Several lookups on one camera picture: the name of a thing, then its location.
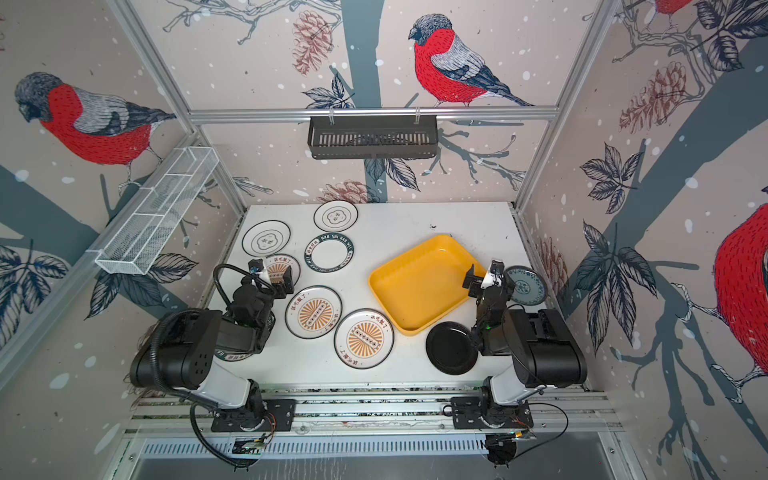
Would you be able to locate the orange sunburst plate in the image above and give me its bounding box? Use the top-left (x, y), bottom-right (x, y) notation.
top-left (334, 309), bottom-right (395, 370)
top-left (284, 285), bottom-right (343, 340)
top-left (264, 254), bottom-right (301, 286)

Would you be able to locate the green rim plate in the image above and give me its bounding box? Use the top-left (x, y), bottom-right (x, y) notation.
top-left (304, 232), bottom-right (355, 274)
top-left (214, 349), bottom-right (253, 363)

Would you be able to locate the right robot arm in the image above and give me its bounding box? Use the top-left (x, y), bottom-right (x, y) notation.
top-left (462, 260), bottom-right (587, 418)

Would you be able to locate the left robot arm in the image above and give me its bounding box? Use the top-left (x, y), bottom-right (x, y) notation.
top-left (129, 259), bottom-right (294, 428)

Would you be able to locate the yellow plastic bin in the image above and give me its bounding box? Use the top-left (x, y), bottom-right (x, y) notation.
top-left (368, 235), bottom-right (486, 336)

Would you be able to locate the teal patterned plate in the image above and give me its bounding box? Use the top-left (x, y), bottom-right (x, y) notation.
top-left (505, 265), bottom-right (548, 306)

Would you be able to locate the white plate black rim left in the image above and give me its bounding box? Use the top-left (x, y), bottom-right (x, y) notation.
top-left (241, 220), bottom-right (291, 258)

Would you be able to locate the white plate black rim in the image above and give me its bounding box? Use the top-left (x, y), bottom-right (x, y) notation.
top-left (241, 220), bottom-right (291, 258)
top-left (313, 200), bottom-right (359, 232)

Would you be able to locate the white plate black rim back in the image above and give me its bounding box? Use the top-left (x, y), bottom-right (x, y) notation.
top-left (313, 200), bottom-right (359, 232)

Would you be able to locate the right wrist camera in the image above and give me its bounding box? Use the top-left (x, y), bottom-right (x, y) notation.
top-left (481, 260), bottom-right (505, 289)

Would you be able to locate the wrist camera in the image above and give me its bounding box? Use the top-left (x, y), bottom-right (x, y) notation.
top-left (248, 258), bottom-right (269, 279)
top-left (481, 260), bottom-right (505, 289)

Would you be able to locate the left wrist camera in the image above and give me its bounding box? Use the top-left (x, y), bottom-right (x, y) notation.
top-left (248, 258), bottom-right (269, 279)

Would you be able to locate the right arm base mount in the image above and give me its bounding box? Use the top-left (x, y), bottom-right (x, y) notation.
top-left (443, 396), bottom-right (533, 430)

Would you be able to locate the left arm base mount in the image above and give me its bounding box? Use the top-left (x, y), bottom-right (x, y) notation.
top-left (211, 399), bottom-right (297, 433)

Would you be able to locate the white wire mesh shelf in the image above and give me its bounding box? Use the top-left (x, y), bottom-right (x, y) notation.
top-left (95, 146), bottom-right (219, 275)

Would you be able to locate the black hanging wall basket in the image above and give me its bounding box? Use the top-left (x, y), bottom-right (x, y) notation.
top-left (307, 115), bottom-right (439, 160)

